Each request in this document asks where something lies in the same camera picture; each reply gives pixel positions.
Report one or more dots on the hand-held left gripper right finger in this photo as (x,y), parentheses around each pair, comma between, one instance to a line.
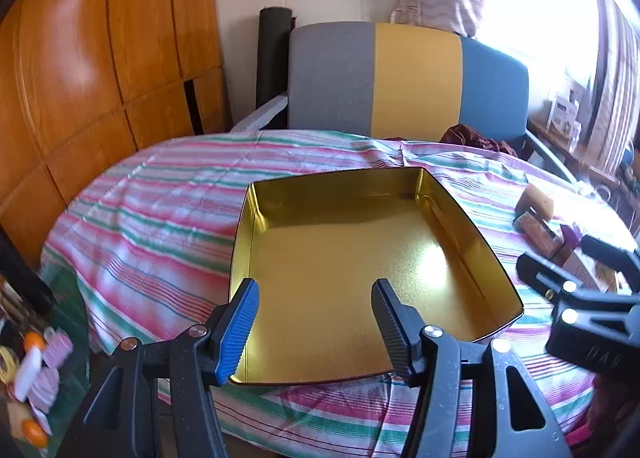
(395,338)

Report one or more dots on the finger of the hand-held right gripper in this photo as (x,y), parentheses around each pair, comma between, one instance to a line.
(540,273)
(615,258)

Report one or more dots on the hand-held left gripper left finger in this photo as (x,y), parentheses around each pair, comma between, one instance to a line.
(240,333)

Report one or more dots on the white printed carton box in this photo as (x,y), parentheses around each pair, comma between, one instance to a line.
(587,270)

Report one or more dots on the orange print cracker packet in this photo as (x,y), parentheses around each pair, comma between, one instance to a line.
(537,233)

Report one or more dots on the purple snack packet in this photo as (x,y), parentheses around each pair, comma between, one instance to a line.
(572,237)

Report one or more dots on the gold metal tin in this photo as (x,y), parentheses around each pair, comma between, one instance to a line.
(350,263)

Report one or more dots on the person's pink clothing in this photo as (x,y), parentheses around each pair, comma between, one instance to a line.
(615,413)

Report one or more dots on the wooden side table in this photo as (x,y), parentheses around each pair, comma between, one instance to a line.
(555,148)

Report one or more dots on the striped tablecloth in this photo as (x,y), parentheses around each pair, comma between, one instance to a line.
(165,218)

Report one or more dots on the dark red cloth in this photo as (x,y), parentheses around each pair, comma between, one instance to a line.
(470,138)

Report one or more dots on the pink striped packet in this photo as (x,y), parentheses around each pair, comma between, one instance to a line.
(59,348)
(44,390)

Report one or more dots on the white bottle orange cap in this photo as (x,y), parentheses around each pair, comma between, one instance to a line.
(27,368)
(36,433)

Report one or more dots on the grey yellow blue chair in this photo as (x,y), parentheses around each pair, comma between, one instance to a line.
(415,78)

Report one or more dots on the yellow tape roll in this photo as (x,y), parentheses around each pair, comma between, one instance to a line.
(7,363)

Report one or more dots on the black rolled mat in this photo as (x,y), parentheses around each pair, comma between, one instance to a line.
(272,53)

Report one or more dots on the wooden wardrobe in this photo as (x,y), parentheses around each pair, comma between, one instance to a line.
(100,63)

